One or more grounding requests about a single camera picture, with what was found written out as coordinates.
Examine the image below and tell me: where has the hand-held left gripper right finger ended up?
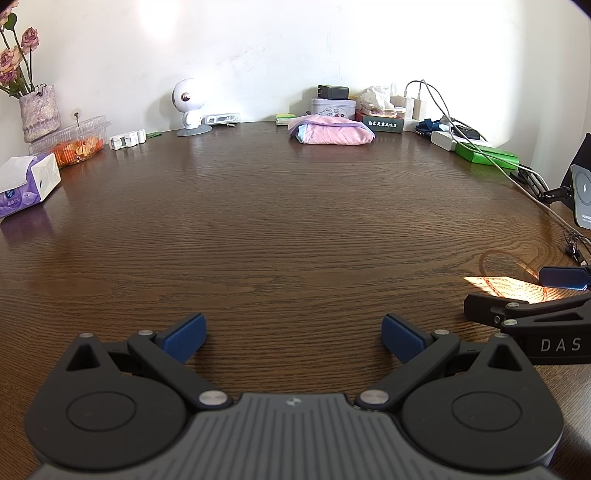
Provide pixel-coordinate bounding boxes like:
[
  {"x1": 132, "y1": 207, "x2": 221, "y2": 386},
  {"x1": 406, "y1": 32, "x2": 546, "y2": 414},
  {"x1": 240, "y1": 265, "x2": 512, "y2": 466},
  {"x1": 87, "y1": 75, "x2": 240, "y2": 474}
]
[{"x1": 355, "y1": 314, "x2": 525, "y2": 411}]

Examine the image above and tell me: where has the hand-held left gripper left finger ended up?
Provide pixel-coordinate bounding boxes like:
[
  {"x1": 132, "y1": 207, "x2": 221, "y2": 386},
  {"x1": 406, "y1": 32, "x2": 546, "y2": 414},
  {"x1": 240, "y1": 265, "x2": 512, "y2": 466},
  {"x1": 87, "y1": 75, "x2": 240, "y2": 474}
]
[{"x1": 65, "y1": 313, "x2": 234, "y2": 411}]

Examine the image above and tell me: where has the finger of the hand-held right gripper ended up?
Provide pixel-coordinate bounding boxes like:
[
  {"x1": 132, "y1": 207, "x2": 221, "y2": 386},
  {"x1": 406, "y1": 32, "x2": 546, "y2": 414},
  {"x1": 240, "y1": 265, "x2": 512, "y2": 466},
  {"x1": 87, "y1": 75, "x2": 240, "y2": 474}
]
[
  {"x1": 539, "y1": 266, "x2": 591, "y2": 291},
  {"x1": 463, "y1": 293, "x2": 591, "y2": 329}
]

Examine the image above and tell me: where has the pink blue mesh vest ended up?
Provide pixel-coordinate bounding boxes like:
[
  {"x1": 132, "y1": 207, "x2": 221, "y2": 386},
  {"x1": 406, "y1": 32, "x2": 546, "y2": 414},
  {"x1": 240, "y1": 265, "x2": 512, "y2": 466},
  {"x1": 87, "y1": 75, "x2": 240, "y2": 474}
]
[{"x1": 287, "y1": 114, "x2": 376, "y2": 147}]

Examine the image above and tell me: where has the black keyring clip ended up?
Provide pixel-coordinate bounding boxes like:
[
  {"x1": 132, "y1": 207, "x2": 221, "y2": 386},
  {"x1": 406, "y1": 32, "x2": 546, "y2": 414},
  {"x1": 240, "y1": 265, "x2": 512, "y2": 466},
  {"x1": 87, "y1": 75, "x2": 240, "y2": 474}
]
[{"x1": 563, "y1": 229, "x2": 591, "y2": 267}]

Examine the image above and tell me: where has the white power strip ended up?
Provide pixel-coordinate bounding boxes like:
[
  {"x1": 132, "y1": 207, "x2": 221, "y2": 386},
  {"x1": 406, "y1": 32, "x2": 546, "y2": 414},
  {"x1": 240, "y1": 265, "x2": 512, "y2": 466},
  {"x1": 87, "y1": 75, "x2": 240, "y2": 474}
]
[{"x1": 430, "y1": 130, "x2": 462, "y2": 152}]

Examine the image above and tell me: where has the white plastic holder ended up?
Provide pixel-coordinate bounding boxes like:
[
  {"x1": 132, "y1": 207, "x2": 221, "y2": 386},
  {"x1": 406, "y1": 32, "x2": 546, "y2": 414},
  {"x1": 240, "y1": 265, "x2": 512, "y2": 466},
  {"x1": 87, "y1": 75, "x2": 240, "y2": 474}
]
[{"x1": 108, "y1": 130, "x2": 147, "y2": 151}]

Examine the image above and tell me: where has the dark green tissue box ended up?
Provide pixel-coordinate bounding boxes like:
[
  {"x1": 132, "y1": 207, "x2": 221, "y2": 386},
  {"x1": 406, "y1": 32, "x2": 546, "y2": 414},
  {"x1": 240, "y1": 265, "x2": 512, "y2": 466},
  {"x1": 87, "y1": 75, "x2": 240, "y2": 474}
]
[{"x1": 360, "y1": 110, "x2": 405, "y2": 134}]

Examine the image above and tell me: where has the purple white tissue pack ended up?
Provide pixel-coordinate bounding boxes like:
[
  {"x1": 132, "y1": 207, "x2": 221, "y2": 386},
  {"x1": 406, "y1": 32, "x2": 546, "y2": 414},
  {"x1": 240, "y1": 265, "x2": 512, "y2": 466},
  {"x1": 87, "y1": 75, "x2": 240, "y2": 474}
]
[{"x1": 0, "y1": 153, "x2": 62, "y2": 220}]

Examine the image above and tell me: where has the clear plastic fruit container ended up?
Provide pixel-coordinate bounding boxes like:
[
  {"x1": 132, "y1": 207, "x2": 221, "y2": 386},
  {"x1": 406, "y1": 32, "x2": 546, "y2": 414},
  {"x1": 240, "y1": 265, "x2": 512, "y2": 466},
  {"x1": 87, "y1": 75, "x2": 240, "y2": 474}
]
[{"x1": 28, "y1": 115, "x2": 113, "y2": 167}]

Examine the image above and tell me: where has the white crumpled tissue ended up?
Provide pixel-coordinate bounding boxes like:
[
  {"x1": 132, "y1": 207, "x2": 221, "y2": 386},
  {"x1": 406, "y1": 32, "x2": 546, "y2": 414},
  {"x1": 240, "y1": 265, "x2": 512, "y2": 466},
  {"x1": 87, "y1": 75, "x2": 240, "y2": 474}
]
[{"x1": 359, "y1": 85, "x2": 395, "y2": 112}]

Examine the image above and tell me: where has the white printed tin box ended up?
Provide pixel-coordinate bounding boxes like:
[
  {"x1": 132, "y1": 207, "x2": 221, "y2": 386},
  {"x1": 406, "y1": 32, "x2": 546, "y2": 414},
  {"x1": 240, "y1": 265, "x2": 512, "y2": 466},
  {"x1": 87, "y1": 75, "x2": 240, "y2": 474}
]
[{"x1": 310, "y1": 97, "x2": 356, "y2": 120}]

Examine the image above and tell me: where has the white robot-shaped desk fan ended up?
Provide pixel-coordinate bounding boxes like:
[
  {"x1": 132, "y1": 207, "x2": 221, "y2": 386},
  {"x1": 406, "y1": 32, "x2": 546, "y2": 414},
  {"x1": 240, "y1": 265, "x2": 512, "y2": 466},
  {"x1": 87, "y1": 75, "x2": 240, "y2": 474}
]
[{"x1": 172, "y1": 78, "x2": 213, "y2": 137}]

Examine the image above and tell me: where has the mottled pink white vase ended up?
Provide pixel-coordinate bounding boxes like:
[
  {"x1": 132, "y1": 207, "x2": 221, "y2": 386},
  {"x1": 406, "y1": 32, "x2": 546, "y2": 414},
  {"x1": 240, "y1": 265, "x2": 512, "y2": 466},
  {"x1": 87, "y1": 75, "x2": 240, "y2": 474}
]
[{"x1": 18, "y1": 84, "x2": 62, "y2": 144}]

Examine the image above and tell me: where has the dried pink rose bouquet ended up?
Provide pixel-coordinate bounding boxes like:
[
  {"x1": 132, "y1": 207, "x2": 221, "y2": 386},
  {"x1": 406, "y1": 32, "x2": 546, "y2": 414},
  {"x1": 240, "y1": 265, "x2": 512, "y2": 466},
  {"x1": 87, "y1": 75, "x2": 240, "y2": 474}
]
[{"x1": 0, "y1": 0, "x2": 42, "y2": 99}]

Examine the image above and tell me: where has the grey wireless charger stand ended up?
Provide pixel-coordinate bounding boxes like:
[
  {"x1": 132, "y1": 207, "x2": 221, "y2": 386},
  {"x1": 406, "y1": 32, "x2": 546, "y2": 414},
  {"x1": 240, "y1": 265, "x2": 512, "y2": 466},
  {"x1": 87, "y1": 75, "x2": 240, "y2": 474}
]
[{"x1": 540, "y1": 133, "x2": 591, "y2": 230}]

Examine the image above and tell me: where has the white charging cable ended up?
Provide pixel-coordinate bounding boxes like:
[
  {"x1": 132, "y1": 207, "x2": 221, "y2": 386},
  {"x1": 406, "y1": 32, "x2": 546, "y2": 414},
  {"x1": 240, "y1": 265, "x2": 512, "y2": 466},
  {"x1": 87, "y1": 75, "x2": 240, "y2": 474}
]
[{"x1": 404, "y1": 79, "x2": 444, "y2": 121}]

